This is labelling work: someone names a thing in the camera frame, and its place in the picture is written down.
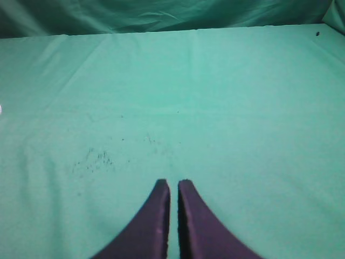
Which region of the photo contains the green backdrop curtain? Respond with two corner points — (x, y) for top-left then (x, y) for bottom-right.
(1, 0), (344, 38)

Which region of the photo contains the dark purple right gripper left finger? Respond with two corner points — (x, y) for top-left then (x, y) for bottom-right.
(93, 179), (170, 258)

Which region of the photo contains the green table cloth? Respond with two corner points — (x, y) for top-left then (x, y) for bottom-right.
(1, 24), (344, 258)

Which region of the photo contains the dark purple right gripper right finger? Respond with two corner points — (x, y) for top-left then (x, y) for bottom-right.
(178, 179), (261, 258)

